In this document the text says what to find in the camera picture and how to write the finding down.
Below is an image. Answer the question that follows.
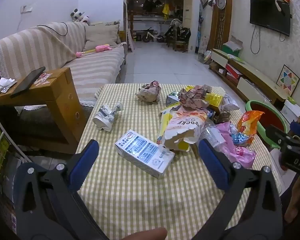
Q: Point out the person's right hand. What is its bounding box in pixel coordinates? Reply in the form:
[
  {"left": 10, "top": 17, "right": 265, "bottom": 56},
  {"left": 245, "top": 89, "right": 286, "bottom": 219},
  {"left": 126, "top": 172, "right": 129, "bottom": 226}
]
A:
[{"left": 284, "top": 177, "right": 300, "bottom": 224}]

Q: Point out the star checkers board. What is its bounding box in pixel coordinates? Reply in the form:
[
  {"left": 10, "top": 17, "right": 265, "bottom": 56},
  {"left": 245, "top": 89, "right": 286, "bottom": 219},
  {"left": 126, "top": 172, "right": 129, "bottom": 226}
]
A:
[{"left": 276, "top": 64, "right": 300, "bottom": 97}]

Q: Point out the newspaper ball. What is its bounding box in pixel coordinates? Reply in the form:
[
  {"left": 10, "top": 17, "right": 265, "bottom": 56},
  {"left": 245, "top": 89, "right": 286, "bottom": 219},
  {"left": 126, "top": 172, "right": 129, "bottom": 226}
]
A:
[{"left": 135, "top": 80, "right": 162, "bottom": 103}]

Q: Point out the small balance bike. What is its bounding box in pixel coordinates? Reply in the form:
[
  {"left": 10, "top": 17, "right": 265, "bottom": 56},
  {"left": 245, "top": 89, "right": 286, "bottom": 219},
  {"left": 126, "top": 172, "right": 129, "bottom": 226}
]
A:
[{"left": 142, "top": 27, "right": 165, "bottom": 43}]

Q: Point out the blue foil wrapper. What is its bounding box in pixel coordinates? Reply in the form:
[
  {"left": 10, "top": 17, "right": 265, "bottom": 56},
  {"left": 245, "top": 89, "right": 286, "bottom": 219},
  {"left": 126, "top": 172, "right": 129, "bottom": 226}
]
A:
[{"left": 230, "top": 132, "right": 252, "bottom": 145}]

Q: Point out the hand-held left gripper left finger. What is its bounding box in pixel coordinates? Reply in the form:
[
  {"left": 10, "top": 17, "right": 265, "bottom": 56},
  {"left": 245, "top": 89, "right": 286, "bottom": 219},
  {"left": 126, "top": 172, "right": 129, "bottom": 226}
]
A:
[{"left": 14, "top": 139, "right": 108, "bottom": 240}]

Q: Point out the black wall television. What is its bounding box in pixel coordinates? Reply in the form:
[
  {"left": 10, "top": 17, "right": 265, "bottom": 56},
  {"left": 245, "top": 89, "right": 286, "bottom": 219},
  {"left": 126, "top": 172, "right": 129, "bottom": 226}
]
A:
[{"left": 249, "top": 0, "right": 291, "bottom": 37}]

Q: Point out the yellow white plastic bag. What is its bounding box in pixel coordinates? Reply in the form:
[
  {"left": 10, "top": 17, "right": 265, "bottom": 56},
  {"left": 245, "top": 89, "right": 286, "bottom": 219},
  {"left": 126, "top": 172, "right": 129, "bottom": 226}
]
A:
[{"left": 156, "top": 104, "right": 190, "bottom": 152}]

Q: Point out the wooden side table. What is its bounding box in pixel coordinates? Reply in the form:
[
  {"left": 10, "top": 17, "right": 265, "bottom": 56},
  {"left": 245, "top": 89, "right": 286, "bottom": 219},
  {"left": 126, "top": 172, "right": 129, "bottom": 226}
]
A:
[{"left": 0, "top": 67, "right": 87, "bottom": 154}]

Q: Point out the white crumpled tissue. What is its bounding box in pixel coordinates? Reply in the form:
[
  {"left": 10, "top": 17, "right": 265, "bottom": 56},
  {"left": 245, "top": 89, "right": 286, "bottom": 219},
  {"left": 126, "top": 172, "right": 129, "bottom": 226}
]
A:
[{"left": 0, "top": 77, "right": 17, "bottom": 100}]

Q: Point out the beige cushion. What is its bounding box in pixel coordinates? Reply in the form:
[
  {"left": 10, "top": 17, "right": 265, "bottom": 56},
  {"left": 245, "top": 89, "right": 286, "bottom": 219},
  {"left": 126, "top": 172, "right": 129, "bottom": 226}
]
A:
[{"left": 83, "top": 24, "right": 121, "bottom": 53}]

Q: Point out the green checked tablecloth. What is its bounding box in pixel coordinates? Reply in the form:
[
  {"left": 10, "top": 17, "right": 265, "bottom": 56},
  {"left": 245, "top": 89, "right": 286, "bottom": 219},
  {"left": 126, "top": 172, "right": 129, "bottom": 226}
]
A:
[{"left": 75, "top": 83, "right": 283, "bottom": 240}]

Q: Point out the white cardboard box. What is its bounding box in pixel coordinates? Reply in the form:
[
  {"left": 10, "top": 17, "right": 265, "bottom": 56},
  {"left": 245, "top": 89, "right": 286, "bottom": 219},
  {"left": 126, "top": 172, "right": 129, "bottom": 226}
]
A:
[{"left": 281, "top": 97, "right": 300, "bottom": 118}]

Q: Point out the stack of children's books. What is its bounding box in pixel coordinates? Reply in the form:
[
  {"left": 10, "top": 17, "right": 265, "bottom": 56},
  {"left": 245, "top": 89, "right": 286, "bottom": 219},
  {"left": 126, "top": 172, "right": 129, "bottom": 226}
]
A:
[{"left": 197, "top": 50, "right": 213, "bottom": 64}]

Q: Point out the wooden television cabinet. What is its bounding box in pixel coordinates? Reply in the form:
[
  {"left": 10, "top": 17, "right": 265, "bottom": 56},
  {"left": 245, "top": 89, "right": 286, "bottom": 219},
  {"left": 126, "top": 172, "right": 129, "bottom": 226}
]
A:
[{"left": 210, "top": 48, "right": 300, "bottom": 120}]

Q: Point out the brown crumpled wrapper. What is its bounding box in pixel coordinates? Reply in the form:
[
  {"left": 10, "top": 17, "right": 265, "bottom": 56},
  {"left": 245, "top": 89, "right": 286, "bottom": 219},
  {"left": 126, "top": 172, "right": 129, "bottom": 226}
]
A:
[{"left": 214, "top": 111, "right": 232, "bottom": 124}]

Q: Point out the green red plastic basin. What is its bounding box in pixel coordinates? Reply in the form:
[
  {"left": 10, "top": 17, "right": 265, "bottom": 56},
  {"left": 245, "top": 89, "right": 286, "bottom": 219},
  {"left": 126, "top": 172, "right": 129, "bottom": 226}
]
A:
[{"left": 245, "top": 100, "right": 289, "bottom": 149}]

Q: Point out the person's left hand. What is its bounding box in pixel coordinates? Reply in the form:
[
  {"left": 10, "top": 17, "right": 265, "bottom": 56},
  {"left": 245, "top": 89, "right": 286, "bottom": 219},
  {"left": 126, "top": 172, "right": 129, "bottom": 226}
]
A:
[{"left": 120, "top": 227, "right": 168, "bottom": 240}]

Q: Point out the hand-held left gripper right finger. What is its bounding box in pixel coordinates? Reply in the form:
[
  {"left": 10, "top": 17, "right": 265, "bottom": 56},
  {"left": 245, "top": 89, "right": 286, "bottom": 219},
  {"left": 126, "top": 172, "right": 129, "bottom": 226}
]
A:
[{"left": 197, "top": 138, "right": 283, "bottom": 240}]

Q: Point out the blue white toothpaste box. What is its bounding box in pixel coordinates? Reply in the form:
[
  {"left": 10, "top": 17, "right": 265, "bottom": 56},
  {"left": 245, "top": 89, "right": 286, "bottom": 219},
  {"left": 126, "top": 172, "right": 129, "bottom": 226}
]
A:
[{"left": 165, "top": 92, "right": 181, "bottom": 107}]

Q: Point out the white blue milk carton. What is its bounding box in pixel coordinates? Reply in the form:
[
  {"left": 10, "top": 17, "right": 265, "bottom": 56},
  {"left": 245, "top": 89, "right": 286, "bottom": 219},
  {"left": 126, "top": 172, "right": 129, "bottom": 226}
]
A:
[{"left": 115, "top": 129, "right": 175, "bottom": 180}]

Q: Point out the pink plastic bag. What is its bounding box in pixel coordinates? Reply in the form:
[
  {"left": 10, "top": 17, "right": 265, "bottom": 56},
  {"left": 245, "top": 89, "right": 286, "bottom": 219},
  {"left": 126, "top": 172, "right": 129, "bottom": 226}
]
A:
[{"left": 215, "top": 122, "right": 257, "bottom": 169}]

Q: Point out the black phone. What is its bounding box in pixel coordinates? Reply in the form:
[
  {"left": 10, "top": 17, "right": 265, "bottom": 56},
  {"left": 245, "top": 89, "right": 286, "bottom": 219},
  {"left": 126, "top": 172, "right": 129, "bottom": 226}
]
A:
[{"left": 9, "top": 67, "right": 46, "bottom": 98}]

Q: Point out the clear plastic bottle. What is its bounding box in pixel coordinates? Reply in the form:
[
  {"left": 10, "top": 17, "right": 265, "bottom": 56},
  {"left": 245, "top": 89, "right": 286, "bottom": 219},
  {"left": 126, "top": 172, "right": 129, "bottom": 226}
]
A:
[{"left": 197, "top": 122, "right": 225, "bottom": 153}]

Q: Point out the green box with papers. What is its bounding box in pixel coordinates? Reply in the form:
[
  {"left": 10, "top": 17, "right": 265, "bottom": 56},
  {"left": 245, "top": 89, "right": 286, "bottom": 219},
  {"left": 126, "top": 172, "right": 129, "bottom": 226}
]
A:
[{"left": 222, "top": 36, "right": 243, "bottom": 58}]

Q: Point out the red white sticker sheet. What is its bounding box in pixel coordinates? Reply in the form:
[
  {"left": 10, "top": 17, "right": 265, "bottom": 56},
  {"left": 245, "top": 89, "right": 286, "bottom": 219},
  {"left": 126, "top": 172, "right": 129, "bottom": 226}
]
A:
[{"left": 33, "top": 72, "right": 53, "bottom": 85}]

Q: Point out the orange white snack box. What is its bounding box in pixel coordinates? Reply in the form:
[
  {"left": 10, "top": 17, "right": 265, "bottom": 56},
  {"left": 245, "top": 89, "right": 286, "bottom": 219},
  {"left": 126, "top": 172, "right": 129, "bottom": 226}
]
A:
[{"left": 164, "top": 110, "right": 209, "bottom": 152}]

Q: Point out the black television cable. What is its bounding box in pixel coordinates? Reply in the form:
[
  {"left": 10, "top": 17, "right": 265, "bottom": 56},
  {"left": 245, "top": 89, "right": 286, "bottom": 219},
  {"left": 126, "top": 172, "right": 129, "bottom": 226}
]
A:
[{"left": 251, "top": 26, "right": 262, "bottom": 54}]

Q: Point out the crumpled pink paper ball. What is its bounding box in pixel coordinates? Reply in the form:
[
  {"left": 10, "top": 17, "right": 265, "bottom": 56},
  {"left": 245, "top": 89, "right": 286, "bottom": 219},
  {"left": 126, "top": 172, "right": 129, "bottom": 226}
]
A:
[{"left": 178, "top": 85, "right": 210, "bottom": 110}]

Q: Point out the crushed printed paper cup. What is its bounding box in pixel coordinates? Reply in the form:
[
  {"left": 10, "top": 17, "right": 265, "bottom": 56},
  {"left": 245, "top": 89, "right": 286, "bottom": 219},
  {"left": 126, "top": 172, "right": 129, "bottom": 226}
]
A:
[{"left": 92, "top": 102, "right": 124, "bottom": 132}]

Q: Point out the black hanging jacket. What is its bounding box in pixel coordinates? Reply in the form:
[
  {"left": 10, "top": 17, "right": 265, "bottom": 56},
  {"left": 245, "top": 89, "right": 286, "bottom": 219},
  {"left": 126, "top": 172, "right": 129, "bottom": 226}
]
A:
[{"left": 143, "top": 0, "right": 163, "bottom": 13}]

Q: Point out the orange snack bag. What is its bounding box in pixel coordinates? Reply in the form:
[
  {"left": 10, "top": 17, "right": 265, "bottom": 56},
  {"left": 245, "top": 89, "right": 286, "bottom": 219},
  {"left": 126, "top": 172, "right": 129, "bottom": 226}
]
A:
[{"left": 236, "top": 110, "right": 265, "bottom": 145}]

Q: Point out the clear crumpled plastic wrapper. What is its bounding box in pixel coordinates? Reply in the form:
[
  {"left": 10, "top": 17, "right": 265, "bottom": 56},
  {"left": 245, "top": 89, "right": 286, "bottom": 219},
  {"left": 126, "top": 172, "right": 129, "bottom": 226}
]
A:
[{"left": 221, "top": 94, "right": 240, "bottom": 113}]

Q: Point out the beige striped sofa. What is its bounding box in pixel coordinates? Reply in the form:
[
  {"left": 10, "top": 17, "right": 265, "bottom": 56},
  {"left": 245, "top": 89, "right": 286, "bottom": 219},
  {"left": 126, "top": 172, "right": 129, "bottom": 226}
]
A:
[{"left": 0, "top": 20, "right": 128, "bottom": 153}]

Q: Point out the pink toy wand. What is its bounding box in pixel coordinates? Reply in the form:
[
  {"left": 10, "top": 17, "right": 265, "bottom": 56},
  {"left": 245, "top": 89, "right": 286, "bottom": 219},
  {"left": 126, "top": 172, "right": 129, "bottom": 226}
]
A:
[{"left": 76, "top": 44, "right": 113, "bottom": 58}]

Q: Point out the white standing air conditioner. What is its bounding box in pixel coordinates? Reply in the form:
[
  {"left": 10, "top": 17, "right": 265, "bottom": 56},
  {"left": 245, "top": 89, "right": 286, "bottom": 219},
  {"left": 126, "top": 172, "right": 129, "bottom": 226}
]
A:
[{"left": 182, "top": 0, "right": 200, "bottom": 53}]

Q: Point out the red flat box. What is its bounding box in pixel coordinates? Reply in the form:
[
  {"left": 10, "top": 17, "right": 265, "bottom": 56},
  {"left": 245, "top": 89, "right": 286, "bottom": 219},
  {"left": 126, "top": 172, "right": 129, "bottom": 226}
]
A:
[{"left": 225, "top": 64, "right": 243, "bottom": 79}]

